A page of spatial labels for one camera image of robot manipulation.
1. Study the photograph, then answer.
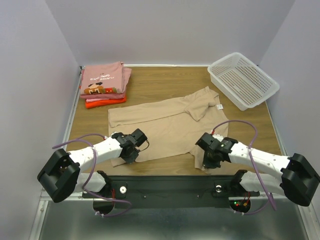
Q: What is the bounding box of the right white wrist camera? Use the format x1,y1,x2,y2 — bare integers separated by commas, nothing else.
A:
211,133,224,142

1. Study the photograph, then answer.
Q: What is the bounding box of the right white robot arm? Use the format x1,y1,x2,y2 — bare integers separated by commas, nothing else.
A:
196,132,320,207

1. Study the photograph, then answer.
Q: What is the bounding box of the orange folded t-shirt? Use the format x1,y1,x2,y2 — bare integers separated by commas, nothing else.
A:
85,95,127,109

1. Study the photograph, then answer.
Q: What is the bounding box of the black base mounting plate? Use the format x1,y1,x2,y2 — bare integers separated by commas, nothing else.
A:
97,172,259,209

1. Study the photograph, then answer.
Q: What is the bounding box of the pink printed folded t-shirt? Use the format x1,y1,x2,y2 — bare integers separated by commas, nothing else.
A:
80,61,132,96

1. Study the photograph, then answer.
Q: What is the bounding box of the beige t-shirt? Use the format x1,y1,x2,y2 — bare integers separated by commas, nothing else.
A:
108,87,227,170

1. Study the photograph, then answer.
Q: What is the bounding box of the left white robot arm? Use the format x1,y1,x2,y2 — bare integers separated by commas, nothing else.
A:
37,128,148,203

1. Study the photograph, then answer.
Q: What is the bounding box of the dark pink folded t-shirt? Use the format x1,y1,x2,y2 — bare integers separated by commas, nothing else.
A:
80,92,126,100

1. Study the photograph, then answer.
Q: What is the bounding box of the light pink folded t-shirt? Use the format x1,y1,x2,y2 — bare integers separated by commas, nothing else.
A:
85,98,110,103

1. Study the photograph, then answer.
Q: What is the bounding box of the white plastic basket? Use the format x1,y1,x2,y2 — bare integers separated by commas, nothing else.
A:
207,52,280,111

